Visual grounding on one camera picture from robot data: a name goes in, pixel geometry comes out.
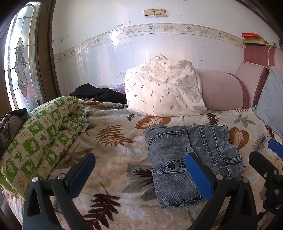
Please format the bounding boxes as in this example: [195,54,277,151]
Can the blue denim jeans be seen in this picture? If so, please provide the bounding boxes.
[144,125,244,208]

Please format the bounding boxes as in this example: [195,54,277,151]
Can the dark olive clothing heap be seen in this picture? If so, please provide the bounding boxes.
[0,108,29,158]

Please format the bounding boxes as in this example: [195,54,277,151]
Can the light blue quilted pillow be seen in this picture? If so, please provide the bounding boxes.
[253,66,283,139]

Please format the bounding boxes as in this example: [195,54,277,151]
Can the pink round bolster cushion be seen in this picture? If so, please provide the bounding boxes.
[197,70,249,111]

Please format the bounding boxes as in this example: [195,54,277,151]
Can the leaf pattern bed blanket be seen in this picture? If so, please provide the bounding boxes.
[50,102,282,229]

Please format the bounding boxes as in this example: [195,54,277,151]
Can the pink maroon headboard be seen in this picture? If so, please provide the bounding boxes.
[236,45,283,108]

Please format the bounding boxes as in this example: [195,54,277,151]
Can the green white rolled quilt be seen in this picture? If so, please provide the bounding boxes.
[1,96,85,198]

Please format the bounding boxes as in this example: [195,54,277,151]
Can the stack of books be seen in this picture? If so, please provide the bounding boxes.
[241,33,269,46]

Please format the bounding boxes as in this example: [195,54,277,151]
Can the white patterned pillow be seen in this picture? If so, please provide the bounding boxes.
[124,54,207,117]

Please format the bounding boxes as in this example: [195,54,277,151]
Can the black garment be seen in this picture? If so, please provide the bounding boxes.
[70,83,127,104]

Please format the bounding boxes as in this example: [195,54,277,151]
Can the stained glass window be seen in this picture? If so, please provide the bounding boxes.
[4,1,43,113]

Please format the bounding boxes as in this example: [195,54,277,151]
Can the brown wooden window frame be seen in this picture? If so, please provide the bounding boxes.
[34,0,61,103]

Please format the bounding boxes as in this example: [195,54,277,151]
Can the beige wall switch panel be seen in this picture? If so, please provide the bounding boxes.
[143,9,167,17]

